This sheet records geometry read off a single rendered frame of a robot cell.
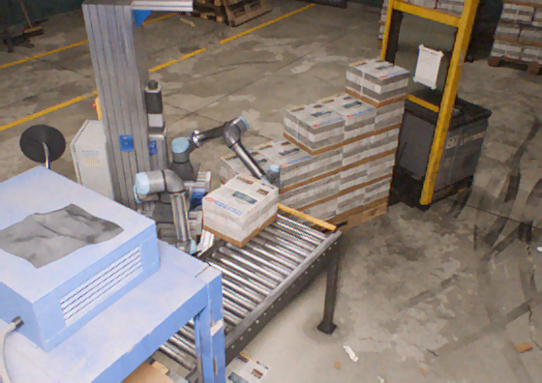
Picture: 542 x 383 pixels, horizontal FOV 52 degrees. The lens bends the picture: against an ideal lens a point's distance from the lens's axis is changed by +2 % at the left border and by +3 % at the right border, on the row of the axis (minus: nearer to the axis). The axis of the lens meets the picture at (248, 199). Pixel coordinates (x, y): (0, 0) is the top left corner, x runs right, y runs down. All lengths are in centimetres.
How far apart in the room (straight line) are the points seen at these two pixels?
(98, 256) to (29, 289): 20
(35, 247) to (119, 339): 37
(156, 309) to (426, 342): 245
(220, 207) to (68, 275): 159
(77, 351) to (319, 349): 225
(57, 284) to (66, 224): 25
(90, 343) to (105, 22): 191
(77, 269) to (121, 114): 181
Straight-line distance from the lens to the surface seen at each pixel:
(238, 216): 301
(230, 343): 264
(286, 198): 402
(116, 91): 327
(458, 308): 419
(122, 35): 314
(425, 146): 498
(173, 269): 189
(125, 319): 175
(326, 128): 397
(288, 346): 369
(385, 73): 428
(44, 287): 161
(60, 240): 172
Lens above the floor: 278
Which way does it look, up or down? 34 degrees down
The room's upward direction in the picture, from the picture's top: straight up
